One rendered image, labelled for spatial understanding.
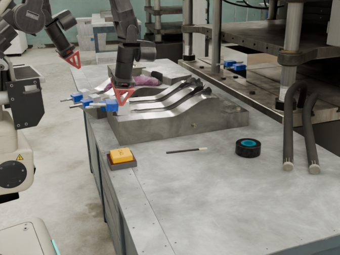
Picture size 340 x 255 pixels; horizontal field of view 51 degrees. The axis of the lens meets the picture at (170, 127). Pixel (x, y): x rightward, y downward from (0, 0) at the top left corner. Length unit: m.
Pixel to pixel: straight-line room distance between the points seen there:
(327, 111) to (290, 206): 0.85
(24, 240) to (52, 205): 0.74
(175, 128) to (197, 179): 0.31
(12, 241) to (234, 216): 1.15
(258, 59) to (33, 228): 1.41
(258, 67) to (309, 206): 1.17
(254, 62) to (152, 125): 0.91
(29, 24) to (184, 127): 0.61
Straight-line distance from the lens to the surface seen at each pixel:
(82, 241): 2.13
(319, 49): 1.73
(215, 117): 1.32
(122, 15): 1.15
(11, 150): 1.30
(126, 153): 1.10
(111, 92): 1.64
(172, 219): 0.87
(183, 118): 1.27
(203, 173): 1.05
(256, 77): 2.02
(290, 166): 1.09
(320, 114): 1.70
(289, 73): 1.59
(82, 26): 7.86
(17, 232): 1.83
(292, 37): 1.56
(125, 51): 1.17
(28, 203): 2.55
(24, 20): 1.06
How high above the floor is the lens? 1.32
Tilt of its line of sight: 22 degrees down
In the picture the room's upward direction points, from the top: 1 degrees counter-clockwise
